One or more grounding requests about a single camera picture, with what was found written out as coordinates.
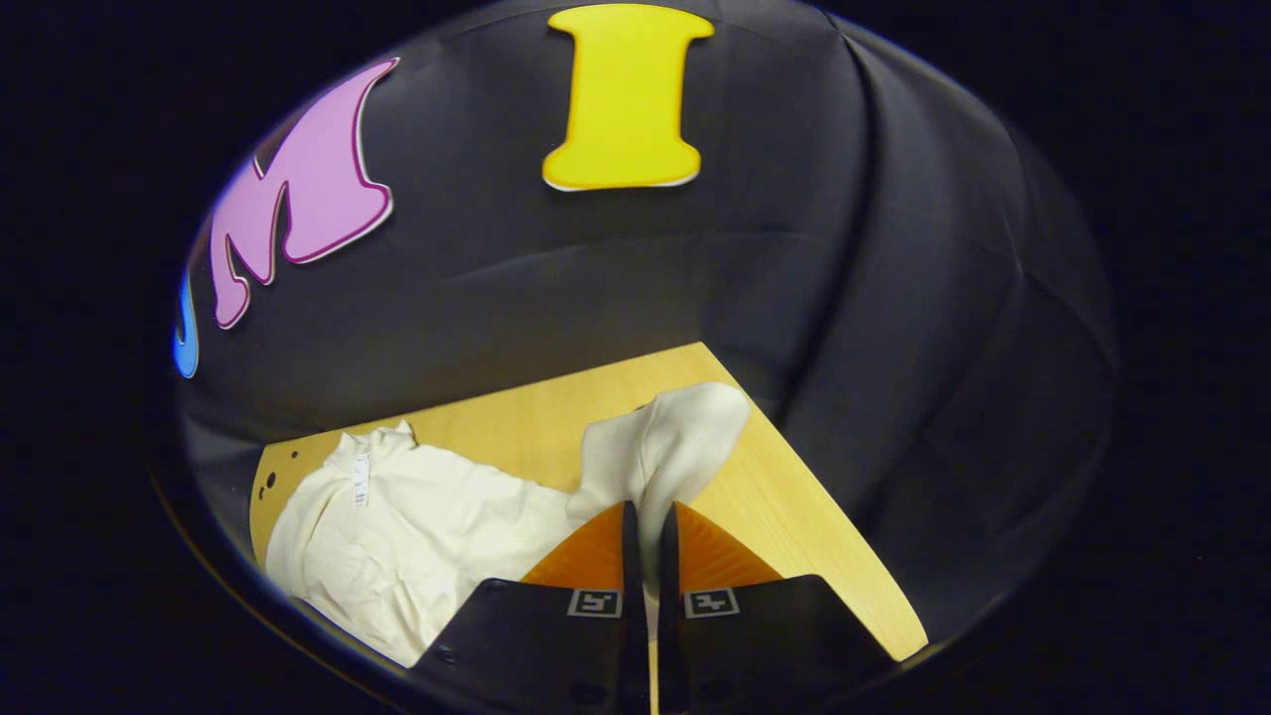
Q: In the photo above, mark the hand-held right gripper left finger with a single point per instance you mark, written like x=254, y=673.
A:
x=556, y=645

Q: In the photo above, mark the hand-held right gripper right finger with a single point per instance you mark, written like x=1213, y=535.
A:
x=755, y=645

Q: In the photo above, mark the white sweater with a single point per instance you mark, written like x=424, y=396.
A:
x=427, y=526

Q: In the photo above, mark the black backdrop cloth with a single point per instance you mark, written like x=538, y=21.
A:
x=596, y=288

